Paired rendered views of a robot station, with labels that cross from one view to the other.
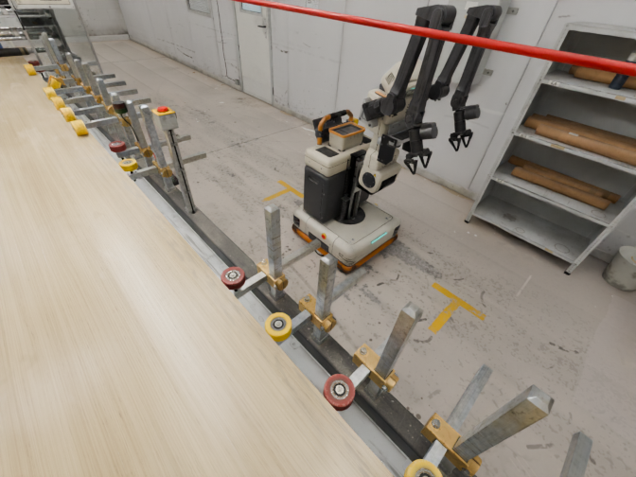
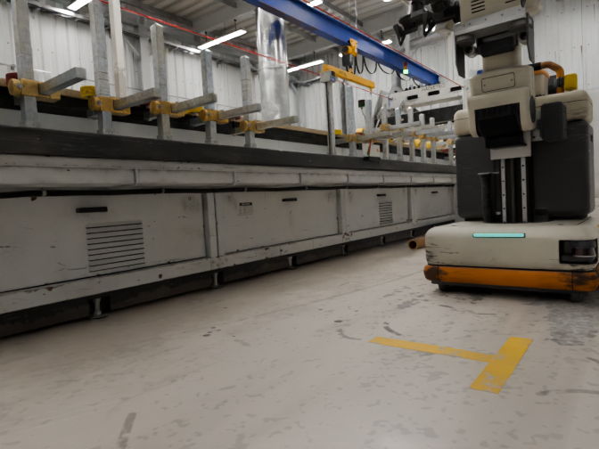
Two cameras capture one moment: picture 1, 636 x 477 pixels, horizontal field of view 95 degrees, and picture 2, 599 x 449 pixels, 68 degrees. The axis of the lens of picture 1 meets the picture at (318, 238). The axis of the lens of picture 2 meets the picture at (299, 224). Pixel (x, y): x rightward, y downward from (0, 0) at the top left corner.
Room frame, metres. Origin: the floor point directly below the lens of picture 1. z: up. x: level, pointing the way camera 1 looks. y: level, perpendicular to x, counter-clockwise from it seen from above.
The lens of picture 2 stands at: (0.72, -2.06, 0.42)
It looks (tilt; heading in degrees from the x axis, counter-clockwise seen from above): 3 degrees down; 84
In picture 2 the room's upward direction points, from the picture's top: 3 degrees counter-clockwise
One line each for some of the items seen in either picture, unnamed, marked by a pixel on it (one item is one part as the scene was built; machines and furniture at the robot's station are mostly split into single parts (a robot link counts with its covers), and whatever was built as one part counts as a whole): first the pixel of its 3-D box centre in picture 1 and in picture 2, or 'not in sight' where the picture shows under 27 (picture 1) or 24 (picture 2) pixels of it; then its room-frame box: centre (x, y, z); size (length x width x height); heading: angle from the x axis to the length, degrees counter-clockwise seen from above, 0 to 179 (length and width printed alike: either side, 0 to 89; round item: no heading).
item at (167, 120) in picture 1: (165, 119); (327, 77); (1.22, 0.69, 1.18); 0.07 x 0.07 x 0.08; 47
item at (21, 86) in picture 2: not in sight; (34, 90); (0.05, -0.57, 0.83); 0.14 x 0.06 x 0.05; 47
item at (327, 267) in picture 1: (323, 309); (209, 103); (0.55, -0.03, 0.88); 0.04 x 0.04 x 0.48; 47
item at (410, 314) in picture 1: (388, 359); (160, 85); (0.38, -0.22, 0.92); 0.04 x 0.04 x 0.48; 47
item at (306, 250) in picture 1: (279, 266); (261, 126); (0.78, 0.14, 0.81); 0.43 x 0.03 x 0.04; 137
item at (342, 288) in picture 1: (324, 302); (224, 116); (0.61, -0.04, 0.83); 0.43 x 0.03 x 0.04; 137
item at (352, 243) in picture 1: (345, 224); (518, 248); (1.87, -0.22, 0.16); 0.67 x 0.64 x 0.25; 46
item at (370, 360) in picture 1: (375, 368); (167, 109); (0.39, -0.20, 0.83); 0.14 x 0.06 x 0.05; 47
